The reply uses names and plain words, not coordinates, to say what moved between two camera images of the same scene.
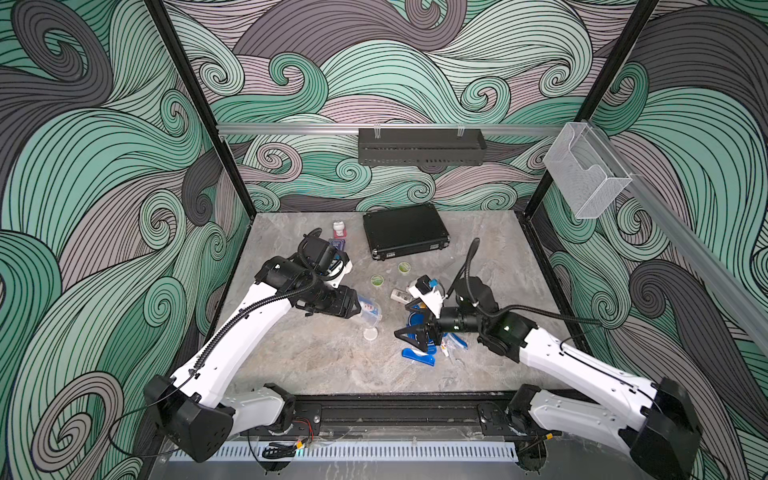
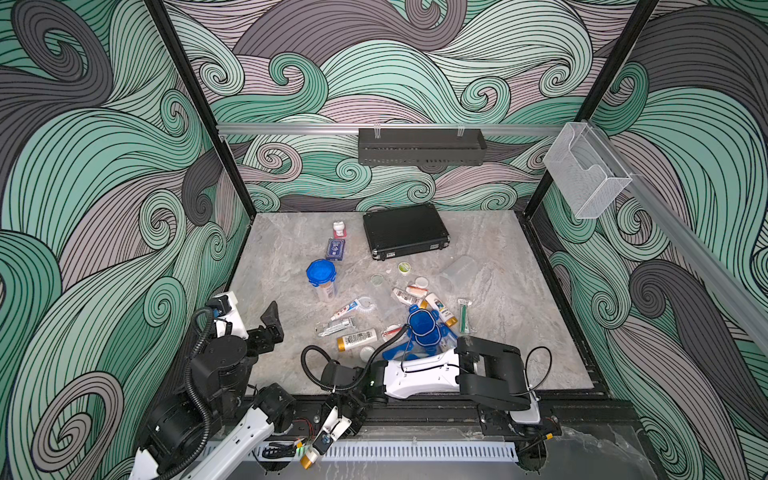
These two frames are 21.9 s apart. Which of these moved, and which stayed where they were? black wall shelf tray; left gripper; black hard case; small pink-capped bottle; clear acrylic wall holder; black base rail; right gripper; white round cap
Moved: right gripper; left gripper; white round cap
Stayed: small pink-capped bottle; clear acrylic wall holder; black wall shelf tray; black base rail; black hard case
